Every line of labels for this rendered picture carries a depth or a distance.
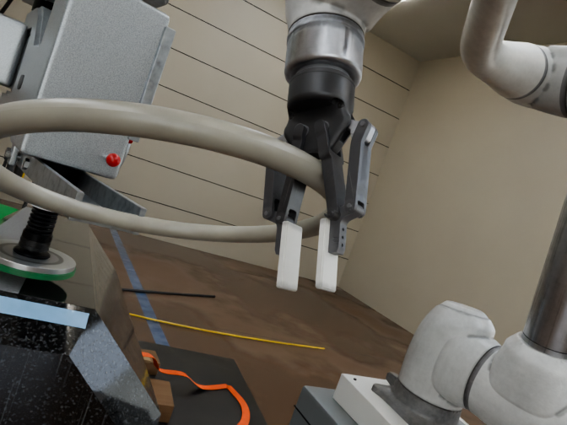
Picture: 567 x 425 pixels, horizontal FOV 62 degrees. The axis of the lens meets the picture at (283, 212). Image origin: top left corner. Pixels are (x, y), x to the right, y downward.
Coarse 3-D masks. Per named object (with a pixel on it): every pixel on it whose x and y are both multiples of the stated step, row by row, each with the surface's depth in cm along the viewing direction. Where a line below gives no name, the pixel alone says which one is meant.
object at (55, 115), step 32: (0, 128) 43; (32, 128) 42; (64, 128) 42; (96, 128) 41; (128, 128) 41; (160, 128) 41; (192, 128) 41; (224, 128) 42; (256, 160) 45; (288, 160) 46; (32, 192) 69; (320, 192) 52; (128, 224) 82; (160, 224) 84; (192, 224) 86
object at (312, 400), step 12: (300, 396) 118; (312, 396) 114; (324, 396) 116; (300, 408) 117; (312, 408) 113; (324, 408) 110; (336, 408) 111; (300, 420) 115; (312, 420) 112; (324, 420) 108; (336, 420) 105; (348, 420) 107
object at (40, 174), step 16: (32, 160) 113; (32, 176) 109; (48, 176) 96; (80, 176) 118; (64, 192) 83; (80, 192) 77; (96, 192) 105; (112, 192) 97; (112, 208) 95; (128, 208) 88; (144, 208) 84; (96, 224) 80
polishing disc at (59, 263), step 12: (0, 240) 119; (12, 240) 122; (0, 252) 110; (12, 252) 113; (48, 252) 123; (60, 252) 127; (12, 264) 107; (24, 264) 108; (36, 264) 111; (48, 264) 114; (60, 264) 117; (72, 264) 120
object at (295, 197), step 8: (296, 128) 52; (304, 128) 51; (296, 136) 51; (304, 136) 51; (296, 144) 51; (288, 176) 51; (288, 184) 51; (296, 184) 51; (304, 184) 52; (288, 192) 51; (296, 192) 51; (304, 192) 53; (280, 200) 51; (288, 200) 51; (296, 200) 52; (280, 208) 51; (288, 208) 51; (296, 208) 52; (280, 216) 50; (296, 216) 52; (296, 224) 52
